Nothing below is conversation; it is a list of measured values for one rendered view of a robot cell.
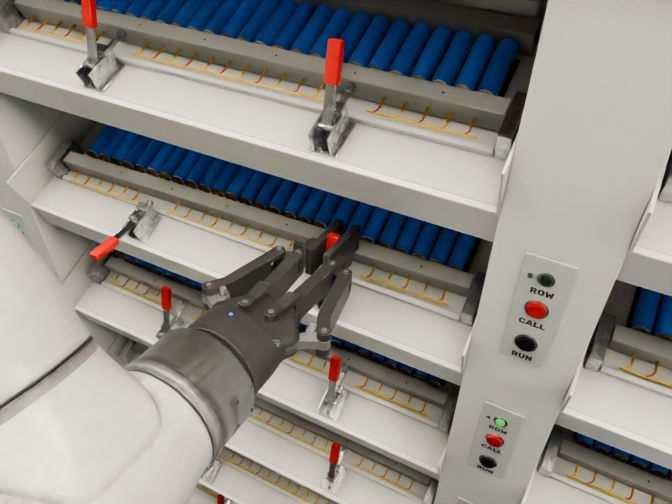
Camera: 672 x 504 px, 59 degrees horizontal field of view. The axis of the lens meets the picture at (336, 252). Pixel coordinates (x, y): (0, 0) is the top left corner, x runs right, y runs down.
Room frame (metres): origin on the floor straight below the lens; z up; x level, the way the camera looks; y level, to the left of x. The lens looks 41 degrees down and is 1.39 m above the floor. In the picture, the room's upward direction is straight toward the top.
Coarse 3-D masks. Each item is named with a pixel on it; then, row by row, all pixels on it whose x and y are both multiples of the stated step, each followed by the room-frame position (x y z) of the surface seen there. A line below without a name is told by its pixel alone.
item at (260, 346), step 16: (224, 304) 0.35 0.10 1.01; (208, 320) 0.31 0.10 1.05; (224, 320) 0.31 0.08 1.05; (240, 320) 0.31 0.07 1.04; (256, 320) 0.31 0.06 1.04; (288, 320) 0.34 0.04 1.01; (224, 336) 0.29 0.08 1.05; (240, 336) 0.29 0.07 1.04; (256, 336) 0.30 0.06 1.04; (272, 336) 0.32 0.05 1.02; (288, 336) 0.32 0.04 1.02; (240, 352) 0.28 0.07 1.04; (256, 352) 0.29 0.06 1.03; (272, 352) 0.30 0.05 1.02; (288, 352) 0.31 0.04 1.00; (256, 368) 0.28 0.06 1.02; (272, 368) 0.29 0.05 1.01; (256, 384) 0.27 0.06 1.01
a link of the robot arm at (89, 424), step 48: (48, 384) 0.19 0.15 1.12; (96, 384) 0.21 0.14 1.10; (144, 384) 0.23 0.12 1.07; (0, 432) 0.17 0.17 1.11; (48, 432) 0.17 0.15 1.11; (96, 432) 0.18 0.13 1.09; (144, 432) 0.19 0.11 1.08; (192, 432) 0.21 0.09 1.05; (0, 480) 0.15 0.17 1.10; (48, 480) 0.15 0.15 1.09; (96, 480) 0.16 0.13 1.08; (144, 480) 0.17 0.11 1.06; (192, 480) 0.19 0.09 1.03
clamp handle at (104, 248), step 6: (132, 222) 0.57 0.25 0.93; (126, 228) 0.56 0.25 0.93; (132, 228) 0.56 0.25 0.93; (120, 234) 0.55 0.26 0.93; (126, 234) 0.55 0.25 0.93; (108, 240) 0.54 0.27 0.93; (114, 240) 0.54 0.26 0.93; (102, 246) 0.53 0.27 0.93; (108, 246) 0.53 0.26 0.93; (114, 246) 0.53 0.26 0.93; (90, 252) 0.52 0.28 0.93; (96, 252) 0.52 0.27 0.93; (102, 252) 0.52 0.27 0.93; (108, 252) 0.52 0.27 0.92; (96, 258) 0.51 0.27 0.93
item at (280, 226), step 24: (72, 168) 0.68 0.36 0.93; (96, 168) 0.66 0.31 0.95; (120, 168) 0.66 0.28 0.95; (144, 192) 0.63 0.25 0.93; (168, 192) 0.61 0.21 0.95; (192, 192) 0.60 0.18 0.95; (216, 216) 0.58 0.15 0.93; (240, 216) 0.56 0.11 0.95; (264, 216) 0.55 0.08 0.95; (360, 240) 0.51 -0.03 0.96; (384, 264) 0.48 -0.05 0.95; (408, 264) 0.47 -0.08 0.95; (432, 264) 0.47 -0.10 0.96; (456, 288) 0.44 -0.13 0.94
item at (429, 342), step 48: (48, 144) 0.69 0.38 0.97; (48, 192) 0.66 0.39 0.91; (96, 192) 0.65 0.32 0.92; (96, 240) 0.61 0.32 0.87; (192, 240) 0.56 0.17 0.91; (288, 240) 0.54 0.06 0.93; (432, 288) 0.46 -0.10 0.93; (480, 288) 0.43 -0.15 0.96; (336, 336) 0.45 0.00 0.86; (384, 336) 0.41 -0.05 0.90; (432, 336) 0.41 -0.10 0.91
